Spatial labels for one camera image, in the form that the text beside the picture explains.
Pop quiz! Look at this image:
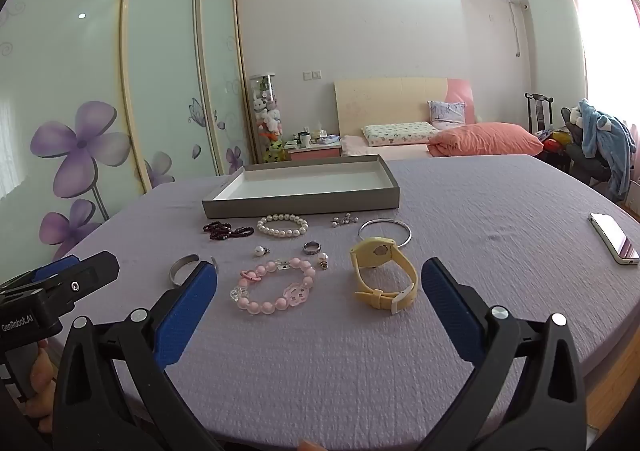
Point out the white air conditioner pipe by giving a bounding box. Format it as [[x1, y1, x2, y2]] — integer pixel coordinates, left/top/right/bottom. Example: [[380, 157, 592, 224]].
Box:
[[510, 0, 531, 57]]

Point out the person's left hand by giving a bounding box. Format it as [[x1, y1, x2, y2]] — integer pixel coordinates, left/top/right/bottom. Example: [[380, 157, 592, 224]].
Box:
[[24, 338, 57, 433]]

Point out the yellow wrist watch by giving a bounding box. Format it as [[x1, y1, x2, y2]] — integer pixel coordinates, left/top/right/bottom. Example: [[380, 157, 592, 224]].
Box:
[[349, 237, 419, 314]]

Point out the beige and pink headboard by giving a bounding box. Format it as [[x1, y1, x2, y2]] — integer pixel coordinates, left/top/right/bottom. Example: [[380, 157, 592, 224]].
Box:
[[333, 77, 473, 137]]

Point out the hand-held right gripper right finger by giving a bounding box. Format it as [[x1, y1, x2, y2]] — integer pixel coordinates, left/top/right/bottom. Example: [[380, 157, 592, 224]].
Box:
[[420, 257, 588, 451]]

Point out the floral white pillow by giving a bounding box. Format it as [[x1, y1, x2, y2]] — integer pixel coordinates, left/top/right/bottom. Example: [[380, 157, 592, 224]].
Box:
[[361, 121, 441, 148]]

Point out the silver smartphone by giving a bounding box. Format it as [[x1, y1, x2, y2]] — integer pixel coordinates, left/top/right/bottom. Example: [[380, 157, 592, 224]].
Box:
[[589, 212, 640, 266]]

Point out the coral pink pillow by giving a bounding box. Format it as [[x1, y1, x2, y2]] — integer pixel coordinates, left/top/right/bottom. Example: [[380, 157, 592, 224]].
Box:
[[429, 122, 545, 158]]

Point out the dark red bead bracelet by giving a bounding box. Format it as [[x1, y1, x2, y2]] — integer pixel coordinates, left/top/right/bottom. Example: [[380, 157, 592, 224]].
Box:
[[202, 220, 256, 240]]

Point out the grey shallow tray box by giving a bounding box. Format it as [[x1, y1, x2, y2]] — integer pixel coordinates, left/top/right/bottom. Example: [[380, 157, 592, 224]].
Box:
[[201, 154, 402, 219]]

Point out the floral glass sliding wardrobe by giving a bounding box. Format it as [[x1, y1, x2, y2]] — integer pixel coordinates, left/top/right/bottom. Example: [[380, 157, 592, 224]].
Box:
[[0, 0, 256, 272]]

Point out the white pearl bracelet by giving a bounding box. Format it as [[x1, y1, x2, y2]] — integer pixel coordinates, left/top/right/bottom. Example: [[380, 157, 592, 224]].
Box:
[[256, 214, 307, 238]]

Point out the pink bed sheet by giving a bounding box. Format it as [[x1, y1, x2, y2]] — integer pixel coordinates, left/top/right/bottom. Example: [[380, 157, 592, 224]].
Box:
[[340, 135, 436, 161]]

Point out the pink nightstand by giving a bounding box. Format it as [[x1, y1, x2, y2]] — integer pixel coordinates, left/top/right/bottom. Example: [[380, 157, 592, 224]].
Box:
[[285, 138, 343, 163]]

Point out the pink bead bracelet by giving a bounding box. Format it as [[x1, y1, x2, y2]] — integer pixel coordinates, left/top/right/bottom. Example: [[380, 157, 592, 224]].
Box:
[[230, 256, 317, 316]]

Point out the thin silver bangle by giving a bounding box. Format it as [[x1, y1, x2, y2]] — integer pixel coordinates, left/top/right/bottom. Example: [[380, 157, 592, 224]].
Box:
[[357, 218, 412, 248]]

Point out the clear tube of plush toys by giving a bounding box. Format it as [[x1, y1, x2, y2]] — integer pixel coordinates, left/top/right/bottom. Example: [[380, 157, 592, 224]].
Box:
[[248, 74, 286, 164]]

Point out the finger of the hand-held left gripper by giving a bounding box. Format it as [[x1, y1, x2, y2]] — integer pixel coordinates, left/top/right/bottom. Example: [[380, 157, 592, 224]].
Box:
[[0, 254, 82, 289], [30, 251, 119, 317]]

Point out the dark wooden chair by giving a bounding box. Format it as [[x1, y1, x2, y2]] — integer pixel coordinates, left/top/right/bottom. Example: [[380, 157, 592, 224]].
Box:
[[524, 92, 555, 137]]

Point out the small lavender pillow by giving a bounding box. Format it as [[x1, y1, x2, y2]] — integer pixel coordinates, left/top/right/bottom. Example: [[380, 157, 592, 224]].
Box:
[[427, 100, 467, 131]]

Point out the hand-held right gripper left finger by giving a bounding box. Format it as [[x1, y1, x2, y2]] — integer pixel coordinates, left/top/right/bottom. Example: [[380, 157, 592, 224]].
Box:
[[52, 258, 221, 451]]

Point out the yellow and red bundle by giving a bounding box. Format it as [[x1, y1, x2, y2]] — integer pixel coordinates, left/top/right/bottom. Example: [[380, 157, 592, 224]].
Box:
[[537, 128, 571, 157]]

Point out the blue plush garment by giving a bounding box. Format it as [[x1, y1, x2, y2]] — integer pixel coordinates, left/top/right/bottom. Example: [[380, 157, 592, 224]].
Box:
[[572, 98, 637, 199]]

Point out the purple quilted cover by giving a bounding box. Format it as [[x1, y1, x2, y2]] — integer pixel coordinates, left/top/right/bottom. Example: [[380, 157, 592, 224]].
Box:
[[50, 154, 633, 451]]

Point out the silver cuff bracelet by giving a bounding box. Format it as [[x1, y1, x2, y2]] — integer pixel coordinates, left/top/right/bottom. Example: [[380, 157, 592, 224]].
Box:
[[168, 253, 219, 288]]

